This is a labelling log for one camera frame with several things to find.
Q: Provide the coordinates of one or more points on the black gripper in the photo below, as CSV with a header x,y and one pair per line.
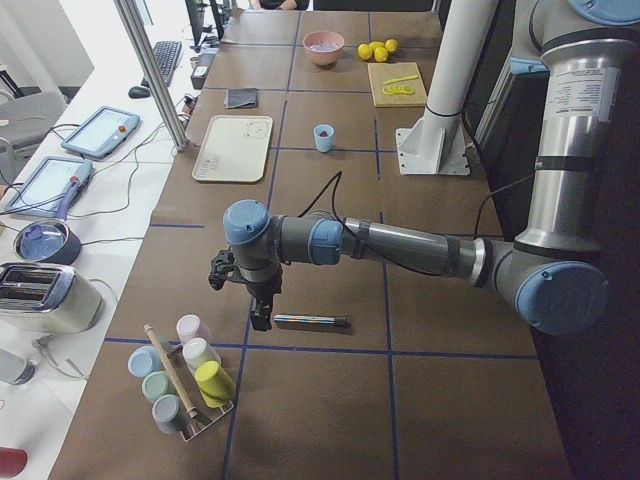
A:
x,y
263,290

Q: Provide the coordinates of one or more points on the pink cup on rack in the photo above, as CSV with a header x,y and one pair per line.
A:
x,y
190,326

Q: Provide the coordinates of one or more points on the white cup on rack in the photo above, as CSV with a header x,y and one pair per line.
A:
x,y
197,351

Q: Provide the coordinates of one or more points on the yellow cup on rack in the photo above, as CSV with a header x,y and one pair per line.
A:
x,y
215,384

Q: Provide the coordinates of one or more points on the green cup on rack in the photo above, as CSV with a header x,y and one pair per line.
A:
x,y
157,384

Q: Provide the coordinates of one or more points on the blue cup on rack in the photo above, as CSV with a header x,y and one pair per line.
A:
x,y
144,361

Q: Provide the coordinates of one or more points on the grey cup on rack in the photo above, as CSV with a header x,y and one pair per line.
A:
x,y
169,414

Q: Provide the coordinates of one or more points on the light blue cup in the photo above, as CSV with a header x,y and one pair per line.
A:
x,y
323,144

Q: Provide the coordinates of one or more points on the pink bowl of ice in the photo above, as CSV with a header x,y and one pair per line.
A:
x,y
323,48

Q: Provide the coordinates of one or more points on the cream bear tray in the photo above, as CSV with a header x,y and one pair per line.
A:
x,y
234,149

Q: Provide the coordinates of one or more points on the cream toaster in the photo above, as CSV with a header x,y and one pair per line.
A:
x,y
47,298

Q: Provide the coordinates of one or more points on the grey folded cloth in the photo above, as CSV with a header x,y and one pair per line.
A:
x,y
241,98

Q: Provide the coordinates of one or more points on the blue pot with lid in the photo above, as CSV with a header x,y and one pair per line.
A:
x,y
51,240

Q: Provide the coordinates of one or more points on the far teach pendant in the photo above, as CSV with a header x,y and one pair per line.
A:
x,y
102,133

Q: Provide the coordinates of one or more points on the teach pendant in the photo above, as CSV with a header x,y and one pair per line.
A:
x,y
102,133
56,181

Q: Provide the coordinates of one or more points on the near teach pendant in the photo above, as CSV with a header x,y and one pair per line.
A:
x,y
56,181

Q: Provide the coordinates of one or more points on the black computer mouse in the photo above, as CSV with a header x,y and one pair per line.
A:
x,y
139,92

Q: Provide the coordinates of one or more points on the black box white label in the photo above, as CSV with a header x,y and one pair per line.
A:
x,y
202,67

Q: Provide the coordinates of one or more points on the yellow lemon slices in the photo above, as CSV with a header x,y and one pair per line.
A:
x,y
398,90

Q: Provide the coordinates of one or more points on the bamboo cutting board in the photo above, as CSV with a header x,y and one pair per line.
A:
x,y
379,72

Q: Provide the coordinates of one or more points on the black keyboard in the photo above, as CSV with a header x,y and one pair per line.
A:
x,y
167,55

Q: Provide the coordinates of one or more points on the yellow plastic knife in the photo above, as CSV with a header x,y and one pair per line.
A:
x,y
401,79

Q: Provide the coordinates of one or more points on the yellow lemon one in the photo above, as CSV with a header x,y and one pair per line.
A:
x,y
365,52

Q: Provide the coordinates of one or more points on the yellow lemon two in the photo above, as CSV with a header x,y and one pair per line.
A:
x,y
380,54

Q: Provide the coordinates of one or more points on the yellow lemon three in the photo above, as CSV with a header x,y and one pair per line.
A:
x,y
376,45

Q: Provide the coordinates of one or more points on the yellow lemon four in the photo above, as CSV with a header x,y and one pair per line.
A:
x,y
391,45

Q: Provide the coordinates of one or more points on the black camera mount wrist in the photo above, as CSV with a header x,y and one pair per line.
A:
x,y
221,267

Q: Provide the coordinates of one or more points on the white wire cup rack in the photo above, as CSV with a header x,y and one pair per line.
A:
x,y
207,416

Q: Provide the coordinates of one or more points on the wooden rack handle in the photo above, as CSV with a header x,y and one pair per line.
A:
x,y
169,368

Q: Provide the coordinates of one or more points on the aluminium frame post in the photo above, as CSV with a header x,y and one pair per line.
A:
x,y
134,27

